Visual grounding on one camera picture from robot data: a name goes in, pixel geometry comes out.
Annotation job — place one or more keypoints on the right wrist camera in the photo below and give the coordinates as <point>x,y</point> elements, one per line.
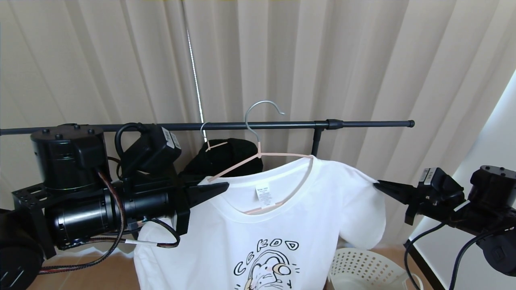
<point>437,183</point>

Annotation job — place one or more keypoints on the beige curtain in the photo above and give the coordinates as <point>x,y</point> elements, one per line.
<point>100,60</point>

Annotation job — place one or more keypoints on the black shorts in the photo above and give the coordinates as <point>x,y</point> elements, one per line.
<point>229,159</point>

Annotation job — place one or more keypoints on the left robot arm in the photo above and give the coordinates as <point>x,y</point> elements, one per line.
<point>68,161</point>

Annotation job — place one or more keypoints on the pink clothes hanger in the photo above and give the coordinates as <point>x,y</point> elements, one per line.
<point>258,153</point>
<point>215,145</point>

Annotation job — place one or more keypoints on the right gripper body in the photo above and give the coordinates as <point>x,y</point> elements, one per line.
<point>435,209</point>

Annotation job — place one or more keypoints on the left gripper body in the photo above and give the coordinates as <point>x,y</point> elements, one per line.
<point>121,209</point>

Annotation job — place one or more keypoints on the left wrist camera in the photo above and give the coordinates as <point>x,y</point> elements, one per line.
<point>153,147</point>

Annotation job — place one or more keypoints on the white laundry basket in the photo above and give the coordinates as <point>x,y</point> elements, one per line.
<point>363,270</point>

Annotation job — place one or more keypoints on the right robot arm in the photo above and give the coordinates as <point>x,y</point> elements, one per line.
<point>496,189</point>

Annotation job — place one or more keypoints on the black clothes rack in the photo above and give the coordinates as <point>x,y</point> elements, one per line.
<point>363,124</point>

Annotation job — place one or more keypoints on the white garment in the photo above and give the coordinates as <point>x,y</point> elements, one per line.
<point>262,233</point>

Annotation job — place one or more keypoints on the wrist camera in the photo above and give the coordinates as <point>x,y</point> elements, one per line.
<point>153,147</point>
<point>437,183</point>

